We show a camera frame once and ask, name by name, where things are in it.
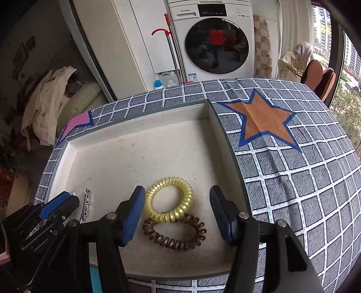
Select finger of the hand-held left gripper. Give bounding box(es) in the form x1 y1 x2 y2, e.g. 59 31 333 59
48 195 81 226
39 191 72 221

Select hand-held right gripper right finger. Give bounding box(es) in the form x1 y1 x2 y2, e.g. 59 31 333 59
209 185 325 293

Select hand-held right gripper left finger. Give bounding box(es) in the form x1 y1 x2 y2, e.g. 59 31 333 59
31 185 146 293

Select yellow spiral hair tie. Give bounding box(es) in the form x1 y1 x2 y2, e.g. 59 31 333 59
144 177 194 223

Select brown spiral hair tie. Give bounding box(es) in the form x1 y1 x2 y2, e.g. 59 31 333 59
142 213 207 252

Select white shallow tray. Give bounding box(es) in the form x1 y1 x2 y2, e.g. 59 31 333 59
45 98 251 279

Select beige jacket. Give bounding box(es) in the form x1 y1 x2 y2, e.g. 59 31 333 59
21 66 78 147

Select beige sofa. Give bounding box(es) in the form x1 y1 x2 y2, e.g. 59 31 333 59
56 82 108 130

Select white plastic jug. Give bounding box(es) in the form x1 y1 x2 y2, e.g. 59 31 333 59
159 72 179 88

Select white cabinet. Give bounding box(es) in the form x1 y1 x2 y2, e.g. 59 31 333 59
111 0 177 98

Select brown chair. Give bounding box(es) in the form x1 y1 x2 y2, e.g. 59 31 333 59
314 68 337 102
303 60 323 91

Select white washing machine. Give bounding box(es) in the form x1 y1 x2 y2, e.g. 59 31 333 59
166 0 256 83

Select checkered hanging cloth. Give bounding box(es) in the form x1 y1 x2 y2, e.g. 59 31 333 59
253 14 273 79

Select white cloth on chair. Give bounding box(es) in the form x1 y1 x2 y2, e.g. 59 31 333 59
278 42 316 83

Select white curtain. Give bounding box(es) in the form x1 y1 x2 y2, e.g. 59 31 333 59
278 0 313 62

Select large dark picture frame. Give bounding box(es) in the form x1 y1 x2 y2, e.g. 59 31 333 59
14 45 28 69

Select red handled mop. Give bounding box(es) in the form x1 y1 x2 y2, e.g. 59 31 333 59
151 14 184 82

